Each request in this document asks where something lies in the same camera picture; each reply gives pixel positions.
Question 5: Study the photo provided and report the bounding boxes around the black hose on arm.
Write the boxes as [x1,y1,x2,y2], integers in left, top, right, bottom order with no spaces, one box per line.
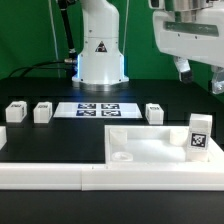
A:
[55,0,78,59]

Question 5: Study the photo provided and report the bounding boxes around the white square tabletop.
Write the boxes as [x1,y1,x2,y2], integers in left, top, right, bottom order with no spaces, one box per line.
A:
[104,124,224,165]

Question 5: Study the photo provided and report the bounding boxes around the white sheet with tags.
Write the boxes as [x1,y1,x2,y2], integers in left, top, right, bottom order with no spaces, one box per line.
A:
[54,102,142,119]

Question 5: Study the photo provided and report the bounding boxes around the white U-shaped fence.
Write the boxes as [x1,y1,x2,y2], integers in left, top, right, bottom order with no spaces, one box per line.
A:
[0,125,224,192]

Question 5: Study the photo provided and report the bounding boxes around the thin white pole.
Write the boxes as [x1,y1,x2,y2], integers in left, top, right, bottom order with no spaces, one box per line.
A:
[48,0,61,78]

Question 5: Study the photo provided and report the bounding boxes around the black cable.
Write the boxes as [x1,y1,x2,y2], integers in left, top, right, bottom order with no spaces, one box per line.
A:
[7,58,78,79]

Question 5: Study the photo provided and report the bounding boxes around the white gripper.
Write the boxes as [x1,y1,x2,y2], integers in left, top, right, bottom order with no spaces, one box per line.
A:
[153,8,224,94]

